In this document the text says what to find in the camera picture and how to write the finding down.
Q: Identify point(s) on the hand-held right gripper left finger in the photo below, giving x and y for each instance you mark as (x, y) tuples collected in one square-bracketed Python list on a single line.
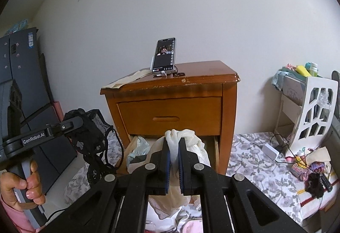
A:
[(166, 166)]

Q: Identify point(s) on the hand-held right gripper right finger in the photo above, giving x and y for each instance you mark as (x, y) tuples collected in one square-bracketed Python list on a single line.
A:
[(182, 169)]

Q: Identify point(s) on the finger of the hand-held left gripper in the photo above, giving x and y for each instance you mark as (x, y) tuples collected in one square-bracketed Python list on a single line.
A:
[(65, 125)]

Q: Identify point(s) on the black lace underwear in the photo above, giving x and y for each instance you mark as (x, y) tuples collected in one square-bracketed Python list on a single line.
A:
[(87, 132)]

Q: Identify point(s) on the cream mesh garment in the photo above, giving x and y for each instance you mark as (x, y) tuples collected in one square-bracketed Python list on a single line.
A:
[(196, 150)]

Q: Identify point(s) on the light green lace underwear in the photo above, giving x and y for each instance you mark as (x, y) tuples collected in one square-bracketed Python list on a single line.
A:
[(138, 150)]

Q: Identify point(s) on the wooden nightstand drawer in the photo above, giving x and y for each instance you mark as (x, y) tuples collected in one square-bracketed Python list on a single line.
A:
[(216, 150), (191, 108)]

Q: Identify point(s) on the person's left forearm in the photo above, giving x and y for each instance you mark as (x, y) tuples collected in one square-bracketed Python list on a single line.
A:
[(12, 218)]

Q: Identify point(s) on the person's left hand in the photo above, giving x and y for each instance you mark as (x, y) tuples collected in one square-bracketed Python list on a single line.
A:
[(32, 187)]

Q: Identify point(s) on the pink board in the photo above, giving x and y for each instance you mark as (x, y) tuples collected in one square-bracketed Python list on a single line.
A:
[(58, 110)]

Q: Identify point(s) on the white plastic bag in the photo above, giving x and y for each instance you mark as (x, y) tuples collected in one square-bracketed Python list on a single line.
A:
[(152, 144)]

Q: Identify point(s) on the white cloth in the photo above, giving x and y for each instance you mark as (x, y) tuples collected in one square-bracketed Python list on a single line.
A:
[(159, 219)]

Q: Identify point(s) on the pink cloth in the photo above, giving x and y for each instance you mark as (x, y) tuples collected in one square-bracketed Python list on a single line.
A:
[(192, 227)]

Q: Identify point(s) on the wooden nightstand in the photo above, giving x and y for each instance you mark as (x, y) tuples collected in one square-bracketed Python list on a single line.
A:
[(228, 116)]

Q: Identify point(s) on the floral quilt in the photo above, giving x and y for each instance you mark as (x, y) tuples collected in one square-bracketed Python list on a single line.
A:
[(252, 158)]

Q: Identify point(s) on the beige cloth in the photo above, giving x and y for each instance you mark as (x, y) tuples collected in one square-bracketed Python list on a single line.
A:
[(124, 80)]

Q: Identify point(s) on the dark grey cabinet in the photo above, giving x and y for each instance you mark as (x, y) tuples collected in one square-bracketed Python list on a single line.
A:
[(24, 57)]

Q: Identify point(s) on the white adapter box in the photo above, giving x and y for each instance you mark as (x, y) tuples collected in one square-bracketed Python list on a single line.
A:
[(271, 152)]

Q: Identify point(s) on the white phone stand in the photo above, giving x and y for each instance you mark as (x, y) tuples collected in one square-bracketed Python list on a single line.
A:
[(162, 73)]

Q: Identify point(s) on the light blue packets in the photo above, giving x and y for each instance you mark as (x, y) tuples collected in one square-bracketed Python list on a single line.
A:
[(17, 27)]

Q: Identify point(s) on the smartphone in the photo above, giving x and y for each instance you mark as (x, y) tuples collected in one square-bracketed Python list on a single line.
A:
[(164, 54)]

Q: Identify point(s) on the pile of colourful trinkets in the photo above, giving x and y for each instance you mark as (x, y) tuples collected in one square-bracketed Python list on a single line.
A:
[(300, 167)]

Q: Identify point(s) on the striped crochet mat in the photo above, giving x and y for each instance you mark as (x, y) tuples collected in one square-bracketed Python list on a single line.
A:
[(308, 199)]

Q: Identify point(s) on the teal cloth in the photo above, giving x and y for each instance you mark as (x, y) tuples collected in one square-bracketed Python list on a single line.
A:
[(278, 80)]

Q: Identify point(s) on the black beaded accessory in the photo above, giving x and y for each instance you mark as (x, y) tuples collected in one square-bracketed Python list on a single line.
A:
[(316, 183)]

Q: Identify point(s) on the grey printed box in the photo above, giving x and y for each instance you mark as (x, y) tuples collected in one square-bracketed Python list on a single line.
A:
[(293, 89)]

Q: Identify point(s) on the beige paper sheet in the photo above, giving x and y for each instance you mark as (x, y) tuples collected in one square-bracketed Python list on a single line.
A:
[(320, 154)]

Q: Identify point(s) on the white openwork rack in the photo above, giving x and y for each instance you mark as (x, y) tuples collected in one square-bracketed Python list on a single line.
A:
[(322, 116)]

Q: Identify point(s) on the yellow bottle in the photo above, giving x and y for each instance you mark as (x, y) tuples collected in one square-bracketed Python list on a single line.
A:
[(302, 70)]

